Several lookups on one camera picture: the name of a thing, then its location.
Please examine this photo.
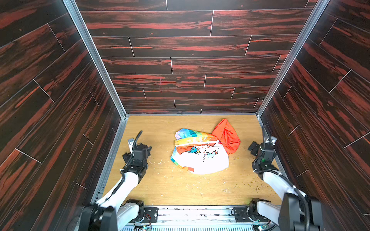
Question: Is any white orange kids jacket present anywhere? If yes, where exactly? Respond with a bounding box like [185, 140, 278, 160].
[171, 119, 241, 175]

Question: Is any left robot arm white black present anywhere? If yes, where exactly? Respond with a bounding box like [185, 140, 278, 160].
[78, 143, 152, 231]

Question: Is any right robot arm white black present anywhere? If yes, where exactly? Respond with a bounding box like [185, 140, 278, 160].
[247, 137, 324, 231]

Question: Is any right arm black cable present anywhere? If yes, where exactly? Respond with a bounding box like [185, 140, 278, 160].
[254, 124, 311, 231]

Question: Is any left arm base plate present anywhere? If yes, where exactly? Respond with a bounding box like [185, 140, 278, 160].
[142, 207, 159, 224]

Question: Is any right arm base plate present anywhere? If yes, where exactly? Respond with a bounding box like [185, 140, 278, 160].
[231, 207, 251, 223]

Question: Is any aluminium front rail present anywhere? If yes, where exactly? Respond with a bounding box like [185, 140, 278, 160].
[121, 205, 321, 231]

